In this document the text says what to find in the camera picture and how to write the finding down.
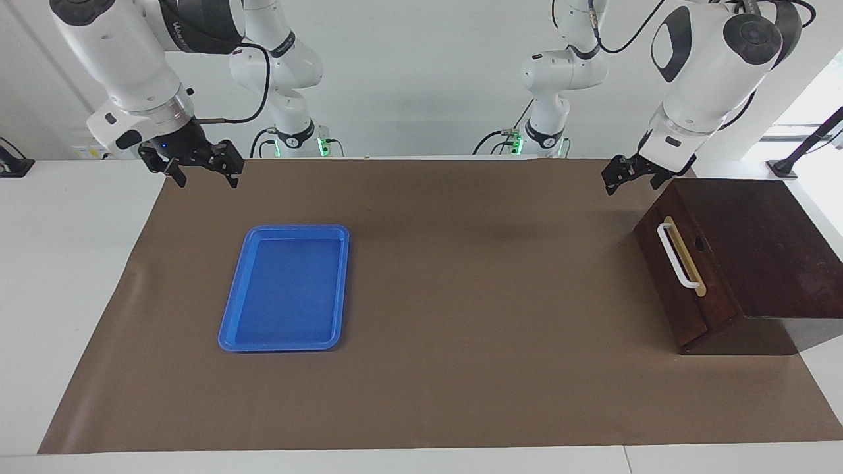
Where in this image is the dark wooden cabinet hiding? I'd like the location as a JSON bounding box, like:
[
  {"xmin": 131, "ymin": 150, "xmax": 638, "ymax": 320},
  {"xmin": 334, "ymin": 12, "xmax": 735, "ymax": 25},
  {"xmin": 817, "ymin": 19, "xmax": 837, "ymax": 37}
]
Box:
[{"xmin": 634, "ymin": 178, "xmax": 843, "ymax": 357}]

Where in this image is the wooden drawer with white handle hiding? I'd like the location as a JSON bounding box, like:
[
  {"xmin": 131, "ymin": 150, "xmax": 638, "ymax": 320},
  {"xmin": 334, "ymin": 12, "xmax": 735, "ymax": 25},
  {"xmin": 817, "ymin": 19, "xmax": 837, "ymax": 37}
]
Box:
[{"xmin": 640, "ymin": 186, "xmax": 745, "ymax": 333}]

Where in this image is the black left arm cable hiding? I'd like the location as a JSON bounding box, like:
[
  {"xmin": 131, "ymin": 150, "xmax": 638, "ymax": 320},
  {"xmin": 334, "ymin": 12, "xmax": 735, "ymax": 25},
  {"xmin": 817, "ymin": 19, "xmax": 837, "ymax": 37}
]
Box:
[{"xmin": 586, "ymin": 0, "xmax": 666, "ymax": 55}]

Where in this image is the black base cable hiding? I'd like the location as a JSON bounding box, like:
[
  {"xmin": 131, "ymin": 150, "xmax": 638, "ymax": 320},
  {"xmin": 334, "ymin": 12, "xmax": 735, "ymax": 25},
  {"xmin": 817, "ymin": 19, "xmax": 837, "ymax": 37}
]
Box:
[
  {"xmin": 472, "ymin": 99, "xmax": 535, "ymax": 156},
  {"xmin": 249, "ymin": 128, "xmax": 277, "ymax": 159}
]

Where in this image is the blue plastic tray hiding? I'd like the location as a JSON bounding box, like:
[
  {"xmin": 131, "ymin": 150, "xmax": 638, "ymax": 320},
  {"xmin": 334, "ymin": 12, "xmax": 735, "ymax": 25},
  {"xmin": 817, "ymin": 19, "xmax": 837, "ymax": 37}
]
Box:
[{"xmin": 218, "ymin": 224, "xmax": 350, "ymax": 353}]

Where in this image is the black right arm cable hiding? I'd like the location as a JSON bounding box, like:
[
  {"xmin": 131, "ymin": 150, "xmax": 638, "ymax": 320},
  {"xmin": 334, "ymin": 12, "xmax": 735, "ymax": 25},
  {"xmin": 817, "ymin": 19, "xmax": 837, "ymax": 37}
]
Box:
[{"xmin": 173, "ymin": 0, "xmax": 272, "ymax": 126}]

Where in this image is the black clamp mount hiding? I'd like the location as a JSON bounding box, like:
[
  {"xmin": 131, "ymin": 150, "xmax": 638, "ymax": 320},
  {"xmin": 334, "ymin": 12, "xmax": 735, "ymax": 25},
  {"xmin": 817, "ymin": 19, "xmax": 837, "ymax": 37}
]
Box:
[{"xmin": 0, "ymin": 137, "xmax": 35, "ymax": 178}]

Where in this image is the black right base cable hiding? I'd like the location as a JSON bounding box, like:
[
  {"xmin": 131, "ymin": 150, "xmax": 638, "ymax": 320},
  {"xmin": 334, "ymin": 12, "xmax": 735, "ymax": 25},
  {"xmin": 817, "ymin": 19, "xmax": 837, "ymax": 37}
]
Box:
[{"xmin": 249, "ymin": 128, "xmax": 277, "ymax": 159}]

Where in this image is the brown table mat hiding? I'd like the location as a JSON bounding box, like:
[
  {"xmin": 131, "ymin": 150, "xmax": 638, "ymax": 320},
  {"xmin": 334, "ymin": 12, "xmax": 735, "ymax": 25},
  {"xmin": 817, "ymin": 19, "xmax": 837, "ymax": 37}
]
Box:
[{"xmin": 38, "ymin": 158, "xmax": 843, "ymax": 455}]

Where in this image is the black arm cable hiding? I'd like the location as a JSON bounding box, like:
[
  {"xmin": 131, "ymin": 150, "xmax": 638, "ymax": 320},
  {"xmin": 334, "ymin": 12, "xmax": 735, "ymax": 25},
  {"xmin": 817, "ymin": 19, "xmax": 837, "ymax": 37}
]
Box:
[
  {"xmin": 586, "ymin": 0, "xmax": 666, "ymax": 55},
  {"xmin": 173, "ymin": 0, "xmax": 272, "ymax": 126}
]

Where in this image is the black left base cable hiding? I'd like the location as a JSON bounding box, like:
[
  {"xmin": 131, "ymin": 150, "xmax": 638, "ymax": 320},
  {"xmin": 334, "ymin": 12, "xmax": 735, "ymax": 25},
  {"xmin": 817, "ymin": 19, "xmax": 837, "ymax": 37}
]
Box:
[{"xmin": 472, "ymin": 99, "xmax": 535, "ymax": 156}]

